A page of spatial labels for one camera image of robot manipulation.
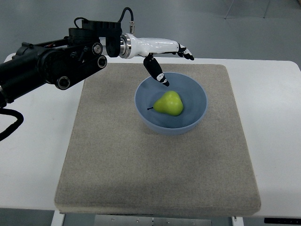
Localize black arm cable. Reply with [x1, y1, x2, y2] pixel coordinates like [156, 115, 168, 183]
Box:
[0, 107, 24, 142]

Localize white table leg frame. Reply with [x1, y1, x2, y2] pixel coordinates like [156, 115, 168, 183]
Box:
[51, 210, 244, 226]

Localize beige felt mat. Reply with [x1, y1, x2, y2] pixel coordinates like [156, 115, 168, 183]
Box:
[54, 64, 261, 218]

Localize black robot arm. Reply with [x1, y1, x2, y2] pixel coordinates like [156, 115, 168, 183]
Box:
[0, 7, 132, 108]

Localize green pear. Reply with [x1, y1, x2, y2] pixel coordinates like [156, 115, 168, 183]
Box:
[147, 90, 184, 116]

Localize metal chair legs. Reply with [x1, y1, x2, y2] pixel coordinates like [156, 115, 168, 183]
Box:
[223, 0, 272, 20]

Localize black control panel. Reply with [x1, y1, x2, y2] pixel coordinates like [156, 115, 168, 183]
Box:
[264, 218, 301, 225]

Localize blue bowl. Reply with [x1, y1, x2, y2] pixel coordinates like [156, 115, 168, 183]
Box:
[134, 72, 208, 135]

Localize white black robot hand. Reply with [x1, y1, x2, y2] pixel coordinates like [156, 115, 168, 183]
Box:
[119, 33, 194, 87]

